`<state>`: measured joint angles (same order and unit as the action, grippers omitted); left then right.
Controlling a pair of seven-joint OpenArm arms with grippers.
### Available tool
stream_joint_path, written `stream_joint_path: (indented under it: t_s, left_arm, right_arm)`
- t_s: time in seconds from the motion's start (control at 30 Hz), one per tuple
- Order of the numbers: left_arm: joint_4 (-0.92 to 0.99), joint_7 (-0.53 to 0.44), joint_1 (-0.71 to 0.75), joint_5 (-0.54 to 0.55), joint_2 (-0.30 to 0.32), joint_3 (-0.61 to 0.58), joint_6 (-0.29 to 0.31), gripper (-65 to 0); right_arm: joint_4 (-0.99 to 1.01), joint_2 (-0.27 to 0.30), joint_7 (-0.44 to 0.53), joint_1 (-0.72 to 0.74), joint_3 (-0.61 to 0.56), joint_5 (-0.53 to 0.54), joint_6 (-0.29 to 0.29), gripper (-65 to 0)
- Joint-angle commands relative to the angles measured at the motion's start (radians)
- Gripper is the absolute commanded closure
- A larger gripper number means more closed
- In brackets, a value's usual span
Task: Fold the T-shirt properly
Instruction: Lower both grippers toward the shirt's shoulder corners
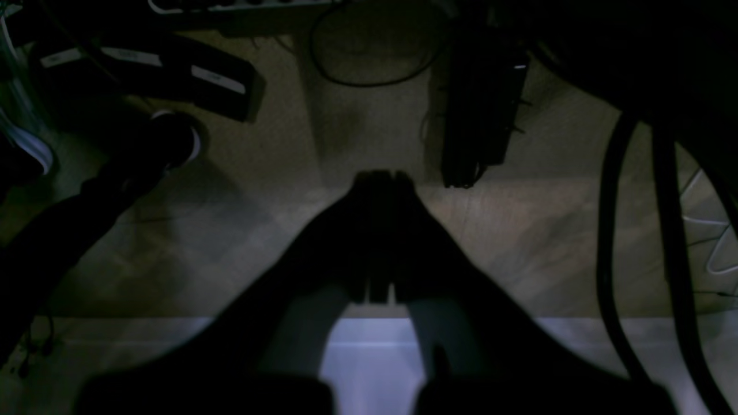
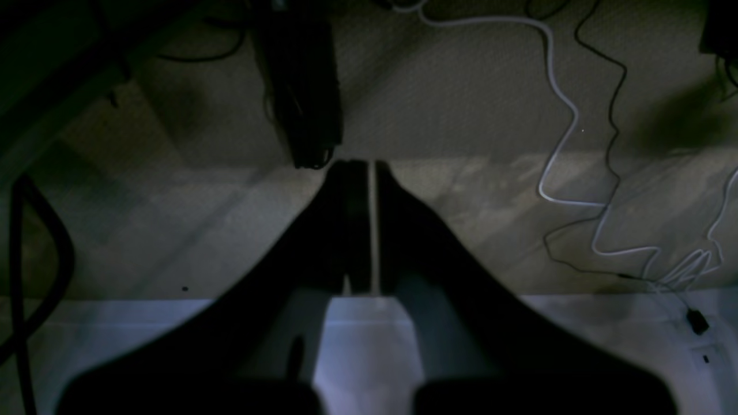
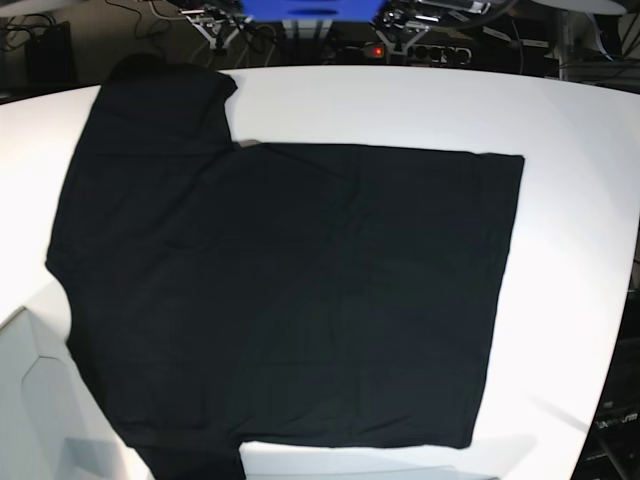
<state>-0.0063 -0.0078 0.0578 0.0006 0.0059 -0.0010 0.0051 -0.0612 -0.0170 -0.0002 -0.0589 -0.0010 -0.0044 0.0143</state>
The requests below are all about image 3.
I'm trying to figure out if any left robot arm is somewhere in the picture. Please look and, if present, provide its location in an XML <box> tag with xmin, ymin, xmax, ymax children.
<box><xmin>371</xmin><ymin>1</ymin><xmax>500</xmax><ymax>61</ymax></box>

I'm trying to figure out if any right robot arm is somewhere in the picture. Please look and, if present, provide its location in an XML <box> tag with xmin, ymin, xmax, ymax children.
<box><xmin>178</xmin><ymin>0</ymin><xmax>253</xmax><ymax>55</ymax></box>

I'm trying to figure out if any black power strip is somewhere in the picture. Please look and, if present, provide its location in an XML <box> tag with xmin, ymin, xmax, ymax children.
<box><xmin>345</xmin><ymin>43</ymin><xmax>473</xmax><ymax>68</ymax></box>

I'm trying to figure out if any blue plastic box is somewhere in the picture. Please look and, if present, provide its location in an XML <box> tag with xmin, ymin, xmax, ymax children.
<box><xmin>240</xmin><ymin>0</ymin><xmax>385</xmax><ymax>22</ymax></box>

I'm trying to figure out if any black T-shirt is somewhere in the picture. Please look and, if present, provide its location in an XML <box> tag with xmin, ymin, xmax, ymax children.
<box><xmin>46</xmin><ymin>55</ymin><xmax>525</xmax><ymax>479</ymax></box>

